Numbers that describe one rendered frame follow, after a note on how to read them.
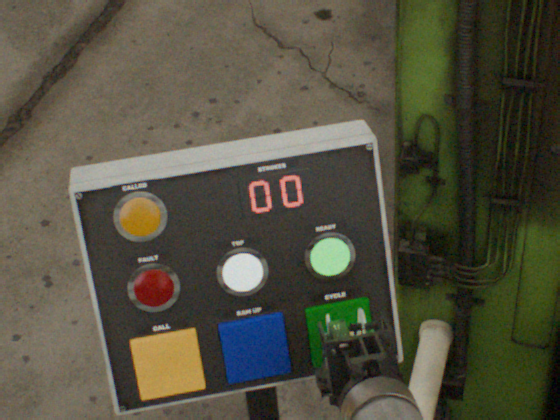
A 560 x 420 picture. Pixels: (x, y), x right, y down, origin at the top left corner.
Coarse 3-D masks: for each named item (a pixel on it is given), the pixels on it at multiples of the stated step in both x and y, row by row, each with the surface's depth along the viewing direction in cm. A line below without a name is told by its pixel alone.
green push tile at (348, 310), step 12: (348, 300) 148; (360, 300) 148; (312, 312) 147; (324, 312) 147; (336, 312) 147; (348, 312) 148; (312, 324) 147; (324, 324) 148; (312, 336) 148; (312, 348) 148; (312, 360) 149
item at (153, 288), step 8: (144, 272) 143; (152, 272) 143; (160, 272) 143; (136, 280) 143; (144, 280) 143; (152, 280) 143; (160, 280) 143; (168, 280) 143; (136, 288) 143; (144, 288) 143; (152, 288) 143; (160, 288) 143; (168, 288) 144; (136, 296) 143; (144, 296) 143; (152, 296) 144; (160, 296) 144; (168, 296) 144; (144, 304) 144; (152, 304) 144; (160, 304) 144
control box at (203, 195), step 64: (320, 128) 148; (128, 192) 140; (192, 192) 141; (256, 192) 142; (320, 192) 143; (128, 256) 142; (192, 256) 143; (256, 256) 144; (384, 256) 147; (128, 320) 144; (192, 320) 146; (128, 384) 147; (256, 384) 150
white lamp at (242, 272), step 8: (240, 256) 144; (248, 256) 144; (232, 264) 144; (240, 264) 144; (248, 264) 144; (256, 264) 144; (224, 272) 144; (232, 272) 144; (240, 272) 144; (248, 272) 144; (256, 272) 145; (224, 280) 145; (232, 280) 145; (240, 280) 145; (248, 280) 145; (256, 280) 145; (240, 288) 145; (248, 288) 145
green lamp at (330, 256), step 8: (328, 240) 145; (336, 240) 145; (320, 248) 145; (328, 248) 145; (336, 248) 145; (344, 248) 145; (312, 256) 145; (320, 256) 145; (328, 256) 145; (336, 256) 146; (344, 256) 146; (312, 264) 146; (320, 264) 146; (328, 264) 146; (336, 264) 146; (344, 264) 146; (320, 272) 146; (328, 272) 146; (336, 272) 146
